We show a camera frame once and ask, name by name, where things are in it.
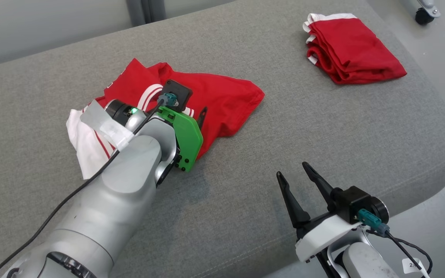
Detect grey metal stand with caster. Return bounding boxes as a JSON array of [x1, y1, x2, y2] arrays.
[[400, 0, 441, 25]]

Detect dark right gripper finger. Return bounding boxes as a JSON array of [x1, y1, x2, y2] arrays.
[[302, 161, 341, 213], [276, 171, 311, 229]]

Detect white tape strip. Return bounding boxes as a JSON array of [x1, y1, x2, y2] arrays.
[[80, 100, 135, 151]]

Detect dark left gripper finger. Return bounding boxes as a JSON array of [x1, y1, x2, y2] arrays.
[[196, 107, 208, 130]]

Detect red and white jersey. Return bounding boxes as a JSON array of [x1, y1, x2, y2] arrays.
[[66, 58, 265, 180]]

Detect white cable label tag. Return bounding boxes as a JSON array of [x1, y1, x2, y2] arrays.
[[402, 258, 426, 275]]

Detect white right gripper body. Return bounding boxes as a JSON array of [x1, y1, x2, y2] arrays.
[[295, 213, 362, 264]]

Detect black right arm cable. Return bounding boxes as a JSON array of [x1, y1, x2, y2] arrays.
[[357, 208, 433, 278]]

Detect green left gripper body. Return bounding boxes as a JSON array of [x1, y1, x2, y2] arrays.
[[157, 107, 204, 173]]

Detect grey fabric sofa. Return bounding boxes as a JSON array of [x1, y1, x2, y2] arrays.
[[0, 0, 445, 278]]

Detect grey partition post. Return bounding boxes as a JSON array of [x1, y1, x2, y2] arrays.
[[126, 0, 167, 27]]

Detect red shorts with white stripe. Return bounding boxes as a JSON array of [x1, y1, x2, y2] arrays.
[[303, 13, 408, 85]]

